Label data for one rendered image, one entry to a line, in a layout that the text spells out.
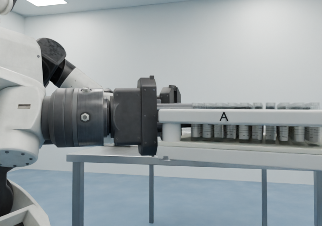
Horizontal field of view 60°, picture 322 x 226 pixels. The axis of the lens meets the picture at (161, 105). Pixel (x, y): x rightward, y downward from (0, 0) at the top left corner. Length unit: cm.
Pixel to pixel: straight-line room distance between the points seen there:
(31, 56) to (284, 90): 412
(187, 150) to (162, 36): 449
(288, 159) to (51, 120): 30
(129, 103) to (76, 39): 504
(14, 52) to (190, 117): 50
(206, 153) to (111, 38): 481
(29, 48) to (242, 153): 60
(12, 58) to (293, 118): 62
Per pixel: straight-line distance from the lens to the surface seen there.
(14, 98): 43
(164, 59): 473
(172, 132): 39
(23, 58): 78
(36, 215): 79
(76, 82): 93
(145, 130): 41
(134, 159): 122
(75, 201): 139
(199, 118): 38
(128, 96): 41
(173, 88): 58
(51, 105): 40
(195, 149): 38
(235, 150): 37
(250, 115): 37
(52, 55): 92
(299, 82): 465
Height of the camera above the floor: 103
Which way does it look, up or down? 2 degrees up
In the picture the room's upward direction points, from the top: straight up
